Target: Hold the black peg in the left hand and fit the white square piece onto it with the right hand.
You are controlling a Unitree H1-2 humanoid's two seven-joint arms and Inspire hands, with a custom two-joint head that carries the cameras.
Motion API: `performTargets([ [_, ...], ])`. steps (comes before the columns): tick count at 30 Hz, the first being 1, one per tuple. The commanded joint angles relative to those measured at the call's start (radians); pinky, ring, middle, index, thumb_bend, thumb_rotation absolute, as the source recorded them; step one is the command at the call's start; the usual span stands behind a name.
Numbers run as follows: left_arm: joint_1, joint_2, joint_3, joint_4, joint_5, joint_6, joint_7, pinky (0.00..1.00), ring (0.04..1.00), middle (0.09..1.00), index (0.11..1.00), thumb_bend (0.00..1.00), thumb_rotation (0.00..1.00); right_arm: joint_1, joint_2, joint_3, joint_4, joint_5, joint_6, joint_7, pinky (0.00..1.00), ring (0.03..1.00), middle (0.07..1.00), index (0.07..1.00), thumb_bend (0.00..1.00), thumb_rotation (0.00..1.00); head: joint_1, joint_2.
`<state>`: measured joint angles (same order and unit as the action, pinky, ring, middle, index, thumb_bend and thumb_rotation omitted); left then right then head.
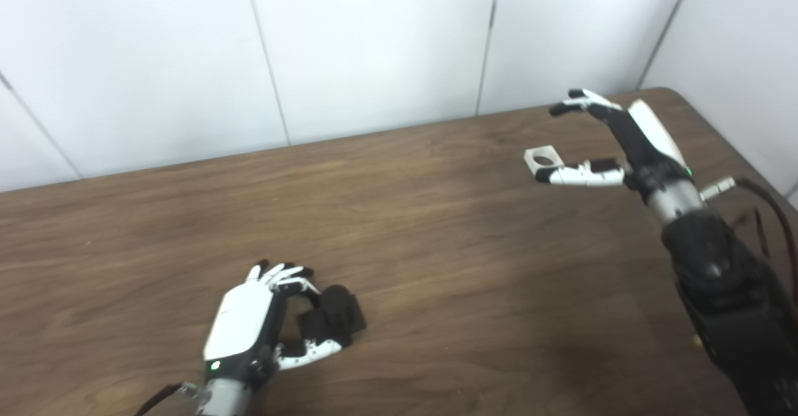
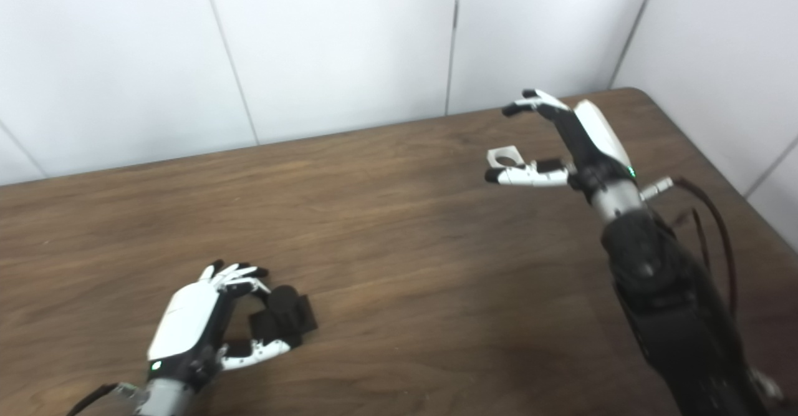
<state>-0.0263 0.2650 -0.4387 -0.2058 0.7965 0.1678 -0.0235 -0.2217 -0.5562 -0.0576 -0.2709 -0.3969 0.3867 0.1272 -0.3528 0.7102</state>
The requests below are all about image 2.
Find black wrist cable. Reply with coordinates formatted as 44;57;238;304
65;382;147;416
641;177;739;317

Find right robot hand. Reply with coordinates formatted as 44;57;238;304
484;89;638;193

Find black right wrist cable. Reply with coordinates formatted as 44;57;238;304
641;177;739;317

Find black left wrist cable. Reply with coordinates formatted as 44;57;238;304
65;382;147;416

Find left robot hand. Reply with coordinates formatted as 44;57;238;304
147;259;292;385

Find white square piece with hole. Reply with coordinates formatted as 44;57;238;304
487;145;526;170

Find black peg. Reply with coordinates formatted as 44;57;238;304
248;285;318;349

